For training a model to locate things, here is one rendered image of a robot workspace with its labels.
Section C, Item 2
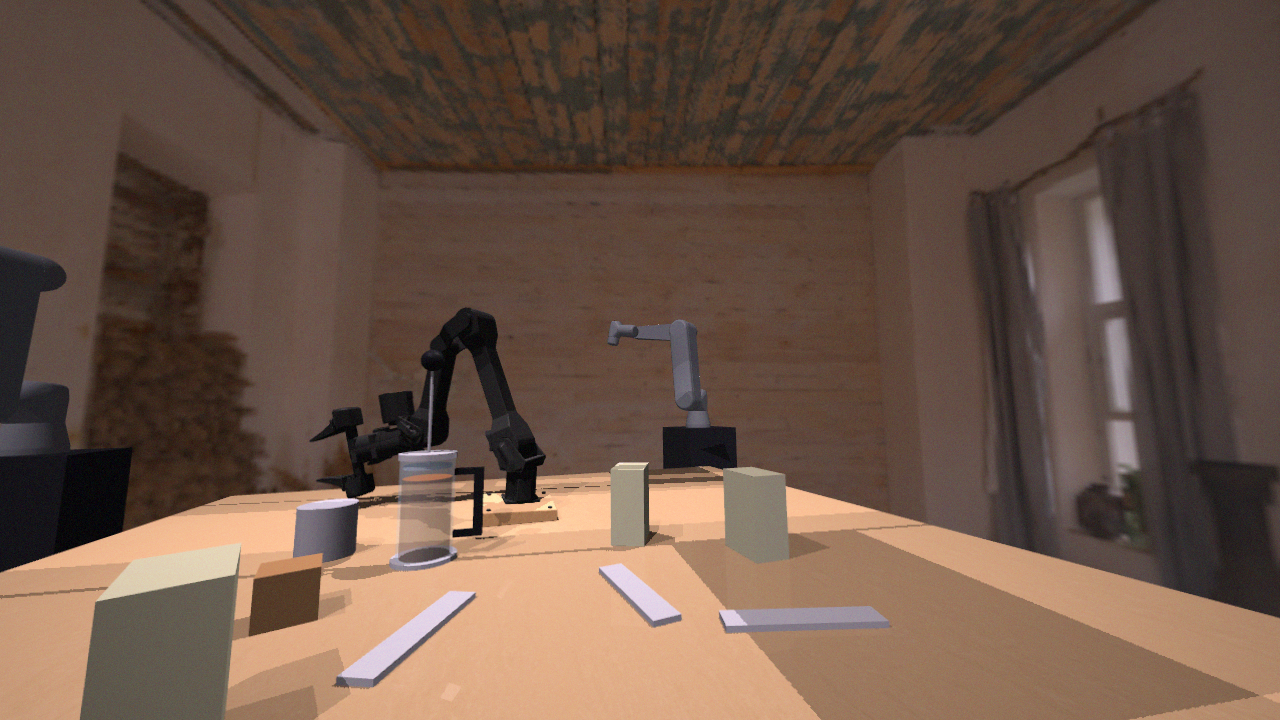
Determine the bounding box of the french press coffee maker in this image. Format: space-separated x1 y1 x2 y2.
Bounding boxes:
389 350 484 571

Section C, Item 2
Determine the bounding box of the white flat bar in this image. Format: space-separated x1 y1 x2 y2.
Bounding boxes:
337 591 476 687
599 562 682 628
719 606 890 633

